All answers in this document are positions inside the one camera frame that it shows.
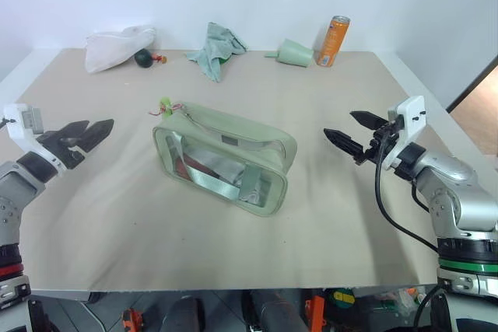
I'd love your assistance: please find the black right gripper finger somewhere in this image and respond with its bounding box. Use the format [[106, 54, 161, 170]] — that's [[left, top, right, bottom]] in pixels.
[[323, 128, 366, 161], [349, 110, 389, 131]]

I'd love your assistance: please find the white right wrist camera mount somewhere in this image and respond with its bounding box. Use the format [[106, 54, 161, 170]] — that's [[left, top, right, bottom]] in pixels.
[[383, 95, 427, 172]]

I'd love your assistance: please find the pale green plastic funnel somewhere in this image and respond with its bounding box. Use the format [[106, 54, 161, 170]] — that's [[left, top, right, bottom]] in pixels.
[[264, 38, 315, 68]]

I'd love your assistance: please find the dark green round fruit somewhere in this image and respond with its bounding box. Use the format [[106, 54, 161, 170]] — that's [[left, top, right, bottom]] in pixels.
[[134, 48, 153, 70]]

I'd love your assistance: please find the beige table cover sheet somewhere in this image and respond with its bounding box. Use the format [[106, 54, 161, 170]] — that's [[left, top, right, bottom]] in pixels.
[[15, 47, 454, 293]]

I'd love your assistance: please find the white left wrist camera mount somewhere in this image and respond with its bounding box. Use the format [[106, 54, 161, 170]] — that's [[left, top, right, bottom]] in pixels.
[[2, 103, 86, 172]]

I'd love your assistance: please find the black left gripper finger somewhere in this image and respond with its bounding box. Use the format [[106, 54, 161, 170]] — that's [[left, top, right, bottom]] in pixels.
[[75, 117, 115, 153], [58, 120, 91, 143]]

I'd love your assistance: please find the green pompom zipper charm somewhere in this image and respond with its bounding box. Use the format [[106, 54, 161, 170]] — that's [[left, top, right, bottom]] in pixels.
[[148, 95, 184, 118]]

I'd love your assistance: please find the orange drink can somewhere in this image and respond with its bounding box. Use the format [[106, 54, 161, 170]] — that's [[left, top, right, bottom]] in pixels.
[[315, 15, 352, 68]]

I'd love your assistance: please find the orange clamp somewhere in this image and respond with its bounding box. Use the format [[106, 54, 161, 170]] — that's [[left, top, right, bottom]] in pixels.
[[121, 307, 148, 332], [304, 295, 327, 328]]

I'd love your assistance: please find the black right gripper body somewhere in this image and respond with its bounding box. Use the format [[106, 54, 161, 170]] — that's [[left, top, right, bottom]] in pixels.
[[352, 119, 402, 166]]

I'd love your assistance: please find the white cloth bag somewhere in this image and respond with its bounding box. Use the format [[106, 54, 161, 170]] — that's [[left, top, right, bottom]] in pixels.
[[84, 24, 157, 75]]

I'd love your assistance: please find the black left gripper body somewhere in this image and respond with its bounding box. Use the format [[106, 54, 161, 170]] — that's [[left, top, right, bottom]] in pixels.
[[37, 128, 86, 170]]

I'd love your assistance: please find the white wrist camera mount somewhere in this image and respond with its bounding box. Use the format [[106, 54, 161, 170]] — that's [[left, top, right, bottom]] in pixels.
[[2, 103, 86, 172], [383, 95, 427, 172]]

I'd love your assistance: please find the green transparent pouch bag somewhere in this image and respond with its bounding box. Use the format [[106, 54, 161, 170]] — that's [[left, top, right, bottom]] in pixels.
[[151, 101, 300, 219]]

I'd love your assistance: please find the crumpled teal cloth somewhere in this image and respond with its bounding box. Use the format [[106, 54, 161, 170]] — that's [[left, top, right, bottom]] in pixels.
[[184, 21, 248, 84]]

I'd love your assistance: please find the red raw meat piece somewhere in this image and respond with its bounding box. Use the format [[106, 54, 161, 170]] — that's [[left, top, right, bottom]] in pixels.
[[174, 152, 219, 183]]

